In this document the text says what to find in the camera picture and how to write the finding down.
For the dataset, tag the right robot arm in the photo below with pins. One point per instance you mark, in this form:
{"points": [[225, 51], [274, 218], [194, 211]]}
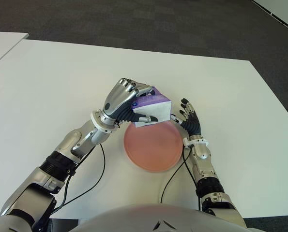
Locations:
{"points": [[203, 154]]}

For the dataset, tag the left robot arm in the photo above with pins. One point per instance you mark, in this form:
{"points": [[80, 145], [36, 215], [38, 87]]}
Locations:
{"points": [[68, 142]]}

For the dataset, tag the purple tissue paper pack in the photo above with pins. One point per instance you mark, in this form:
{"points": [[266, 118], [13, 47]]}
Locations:
{"points": [[156, 106]]}

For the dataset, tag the pink round plate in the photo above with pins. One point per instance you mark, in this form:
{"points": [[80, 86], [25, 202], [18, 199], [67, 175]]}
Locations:
{"points": [[153, 149]]}

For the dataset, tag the white side table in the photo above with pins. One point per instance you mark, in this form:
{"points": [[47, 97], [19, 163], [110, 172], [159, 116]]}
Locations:
{"points": [[3, 46]]}

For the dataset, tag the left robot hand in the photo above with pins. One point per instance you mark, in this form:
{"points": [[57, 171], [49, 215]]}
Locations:
{"points": [[117, 99]]}

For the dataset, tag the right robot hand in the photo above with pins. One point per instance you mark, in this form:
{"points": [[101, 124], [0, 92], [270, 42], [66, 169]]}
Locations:
{"points": [[194, 126]]}

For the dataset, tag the grey robot torso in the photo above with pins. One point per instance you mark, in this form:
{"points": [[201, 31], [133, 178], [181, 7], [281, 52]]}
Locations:
{"points": [[143, 217]]}

